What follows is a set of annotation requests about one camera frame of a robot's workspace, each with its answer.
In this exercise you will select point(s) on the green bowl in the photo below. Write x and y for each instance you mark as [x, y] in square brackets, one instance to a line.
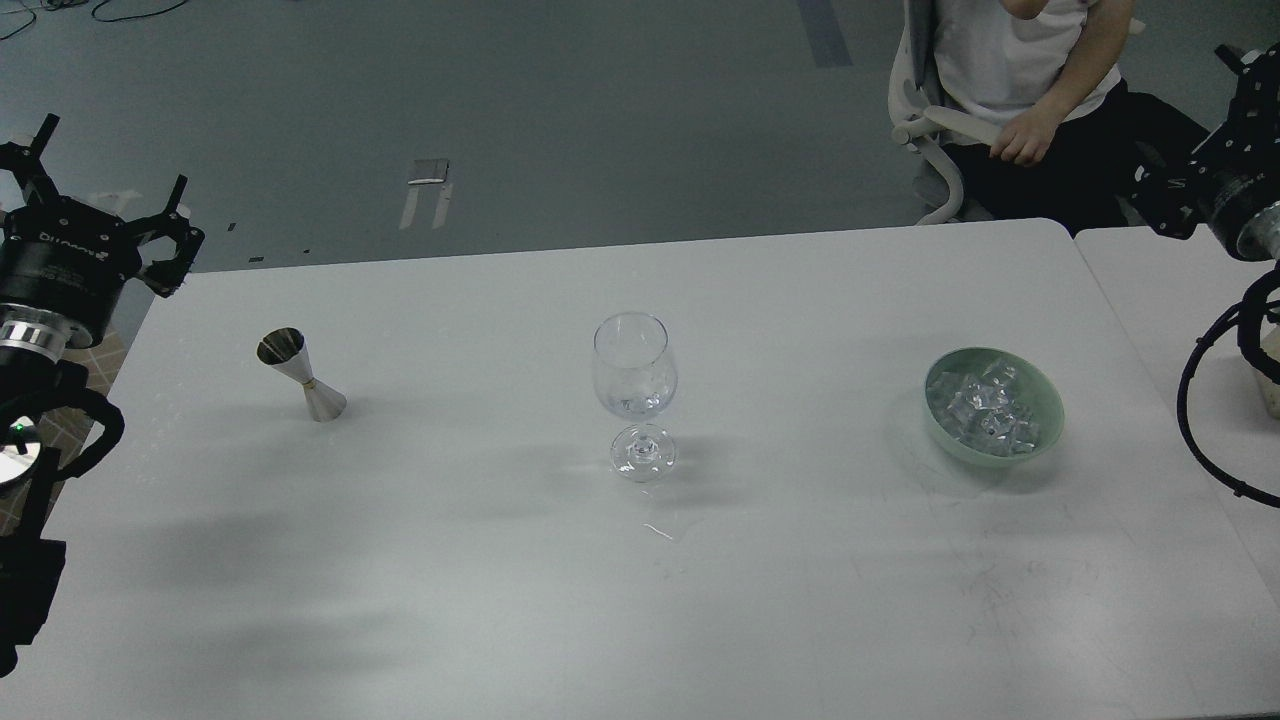
[1036, 390]

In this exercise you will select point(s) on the person in white shirt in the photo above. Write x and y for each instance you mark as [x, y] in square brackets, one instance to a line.
[996, 59]

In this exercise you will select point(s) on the steel double jigger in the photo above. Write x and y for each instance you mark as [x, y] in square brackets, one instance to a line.
[285, 351]

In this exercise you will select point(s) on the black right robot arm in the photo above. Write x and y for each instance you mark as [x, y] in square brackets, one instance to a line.
[1226, 401]

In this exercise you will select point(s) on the person left hand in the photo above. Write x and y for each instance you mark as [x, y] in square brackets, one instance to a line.
[1026, 139]

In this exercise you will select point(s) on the clear wine glass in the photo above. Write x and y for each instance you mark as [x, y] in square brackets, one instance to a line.
[635, 378]

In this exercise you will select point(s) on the pile of ice cubes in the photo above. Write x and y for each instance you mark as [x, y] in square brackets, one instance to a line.
[983, 410]

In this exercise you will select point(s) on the white office chair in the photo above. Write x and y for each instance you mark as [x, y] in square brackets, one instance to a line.
[921, 121]

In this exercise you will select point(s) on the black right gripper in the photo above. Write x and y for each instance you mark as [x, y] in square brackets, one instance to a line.
[1232, 185]

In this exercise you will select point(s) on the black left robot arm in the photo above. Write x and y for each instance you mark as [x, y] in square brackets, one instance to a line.
[56, 427]

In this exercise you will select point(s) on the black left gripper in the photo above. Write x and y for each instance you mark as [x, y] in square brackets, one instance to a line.
[60, 270]

